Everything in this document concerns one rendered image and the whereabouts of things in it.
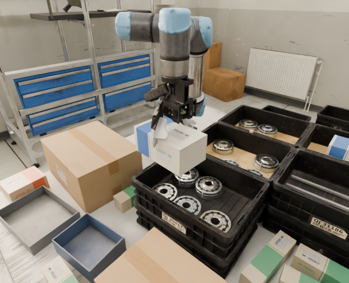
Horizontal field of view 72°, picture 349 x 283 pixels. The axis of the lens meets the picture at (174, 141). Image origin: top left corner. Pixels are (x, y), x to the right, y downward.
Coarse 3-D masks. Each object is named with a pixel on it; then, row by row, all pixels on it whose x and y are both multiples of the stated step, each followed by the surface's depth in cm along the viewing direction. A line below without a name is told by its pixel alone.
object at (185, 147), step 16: (144, 128) 75; (176, 128) 75; (192, 128) 75; (144, 144) 76; (160, 144) 69; (176, 144) 66; (192, 144) 68; (160, 160) 72; (176, 160) 67; (192, 160) 71
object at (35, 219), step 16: (32, 192) 106; (48, 192) 108; (16, 208) 102; (32, 208) 104; (48, 208) 104; (64, 208) 104; (16, 224) 96; (32, 224) 96; (48, 224) 96; (64, 224) 92; (32, 240) 90; (48, 240) 88
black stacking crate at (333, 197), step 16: (304, 160) 102; (320, 160) 98; (288, 176) 102; (304, 176) 102; (320, 176) 101; (336, 176) 97; (272, 192) 88; (320, 192) 94; (288, 208) 85; (304, 208) 81; (336, 224) 76
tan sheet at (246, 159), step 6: (210, 144) 125; (210, 150) 120; (234, 150) 120; (240, 150) 120; (216, 156) 115; (222, 156) 115; (228, 156) 115; (234, 156) 115; (240, 156) 115; (246, 156) 115; (252, 156) 115; (240, 162) 111; (246, 162) 111; (252, 162) 111; (246, 168) 107; (252, 168) 107; (264, 174) 104; (270, 174) 104
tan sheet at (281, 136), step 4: (236, 124) 144; (256, 132) 136; (276, 136) 132; (280, 136) 132; (284, 136) 132; (288, 136) 132; (292, 136) 132; (284, 140) 128; (288, 140) 128; (292, 140) 128; (296, 140) 128
